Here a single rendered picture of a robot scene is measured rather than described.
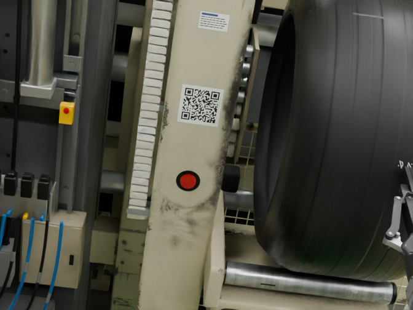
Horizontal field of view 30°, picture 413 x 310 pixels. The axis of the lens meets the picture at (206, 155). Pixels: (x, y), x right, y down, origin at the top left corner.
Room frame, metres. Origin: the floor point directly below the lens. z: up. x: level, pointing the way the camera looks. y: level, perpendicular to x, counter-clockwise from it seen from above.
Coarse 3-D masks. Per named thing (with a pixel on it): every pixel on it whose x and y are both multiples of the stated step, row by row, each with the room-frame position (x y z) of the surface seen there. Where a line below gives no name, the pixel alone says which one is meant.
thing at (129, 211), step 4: (148, 196) 1.32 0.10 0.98; (128, 200) 1.30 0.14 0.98; (148, 200) 1.32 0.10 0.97; (128, 208) 1.27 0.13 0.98; (128, 212) 1.27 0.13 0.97; (132, 212) 1.27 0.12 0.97; (136, 212) 1.27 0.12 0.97; (140, 212) 1.27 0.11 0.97; (144, 212) 1.27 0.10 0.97; (148, 212) 1.27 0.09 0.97; (148, 216) 1.27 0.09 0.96
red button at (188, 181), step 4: (184, 176) 1.26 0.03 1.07; (188, 176) 1.26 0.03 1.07; (192, 176) 1.26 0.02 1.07; (180, 180) 1.26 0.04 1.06; (184, 180) 1.26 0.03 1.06; (188, 180) 1.26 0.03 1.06; (192, 180) 1.26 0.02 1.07; (184, 184) 1.26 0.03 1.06; (188, 184) 1.26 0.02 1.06; (192, 184) 1.26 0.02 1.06; (188, 188) 1.26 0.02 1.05
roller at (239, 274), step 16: (240, 272) 1.20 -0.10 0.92; (256, 272) 1.21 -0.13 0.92; (272, 272) 1.21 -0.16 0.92; (288, 272) 1.22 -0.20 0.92; (272, 288) 1.20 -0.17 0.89; (288, 288) 1.20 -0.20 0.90; (304, 288) 1.21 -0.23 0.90; (320, 288) 1.21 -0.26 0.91; (336, 288) 1.21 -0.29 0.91; (352, 288) 1.22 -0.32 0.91; (368, 288) 1.22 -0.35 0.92; (384, 288) 1.23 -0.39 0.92
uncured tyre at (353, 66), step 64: (320, 0) 1.30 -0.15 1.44; (384, 0) 1.29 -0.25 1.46; (320, 64) 1.17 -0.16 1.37; (384, 64) 1.17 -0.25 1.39; (320, 128) 1.11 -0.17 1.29; (384, 128) 1.11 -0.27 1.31; (256, 192) 1.40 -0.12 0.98; (320, 192) 1.08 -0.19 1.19; (384, 192) 1.08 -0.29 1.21; (320, 256) 1.11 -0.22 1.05; (384, 256) 1.11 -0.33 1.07
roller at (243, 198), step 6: (228, 192) 1.49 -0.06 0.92; (240, 192) 1.49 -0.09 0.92; (246, 192) 1.50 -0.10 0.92; (252, 192) 1.50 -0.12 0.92; (228, 198) 1.48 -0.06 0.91; (234, 198) 1.48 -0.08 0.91; (240, 198) 1.48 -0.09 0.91; (246, 198) 1.48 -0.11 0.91; (252, 198) 1.48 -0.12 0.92; (228, 204) 1.48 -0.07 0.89; (234, 204) 1.48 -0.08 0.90; (240, 204) 1.48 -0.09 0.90; (246, 204) 1.48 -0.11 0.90; (252, 204) 1.48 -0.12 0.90
